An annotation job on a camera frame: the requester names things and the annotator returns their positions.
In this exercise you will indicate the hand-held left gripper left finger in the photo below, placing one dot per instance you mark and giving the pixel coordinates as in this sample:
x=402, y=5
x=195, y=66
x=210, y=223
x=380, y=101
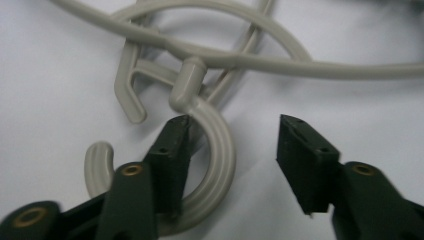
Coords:
x=170, y=166

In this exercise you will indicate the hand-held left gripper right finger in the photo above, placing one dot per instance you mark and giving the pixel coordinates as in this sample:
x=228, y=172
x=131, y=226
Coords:
x=306, y=166

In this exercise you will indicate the beige plastic hanger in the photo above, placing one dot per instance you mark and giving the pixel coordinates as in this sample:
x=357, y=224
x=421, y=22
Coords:
x=221, y=156
x=283, y=36
x=128, y=96

